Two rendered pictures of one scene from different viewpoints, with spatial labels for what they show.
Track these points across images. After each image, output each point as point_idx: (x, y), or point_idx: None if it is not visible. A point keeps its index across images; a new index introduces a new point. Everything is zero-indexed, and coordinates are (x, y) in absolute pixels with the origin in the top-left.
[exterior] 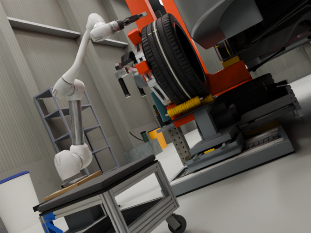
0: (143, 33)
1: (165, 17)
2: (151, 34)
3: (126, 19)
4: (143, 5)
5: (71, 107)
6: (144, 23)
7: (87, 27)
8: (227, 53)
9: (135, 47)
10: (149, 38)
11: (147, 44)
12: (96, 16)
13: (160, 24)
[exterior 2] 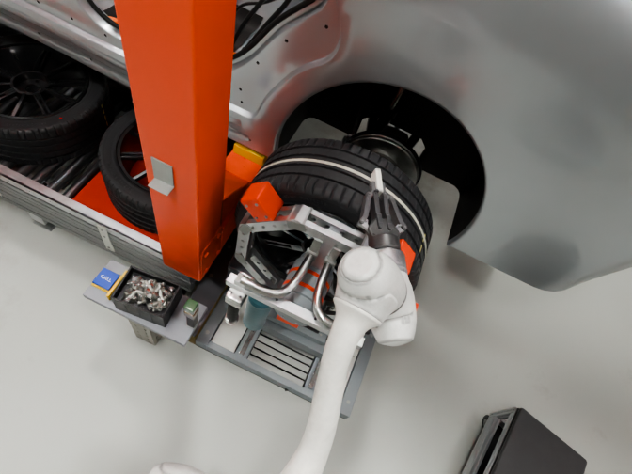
0: (413, 250)
1: (420, 196)
2: (421, 248)
3: (402, 230)
4: (228, 46)
5: None
6: (213, 116)
7: (381, 323)
8: (283, 145)
9: None
10: (421, 259)
11: (419, 272)
12: (401, 272)
13: (424, 218)
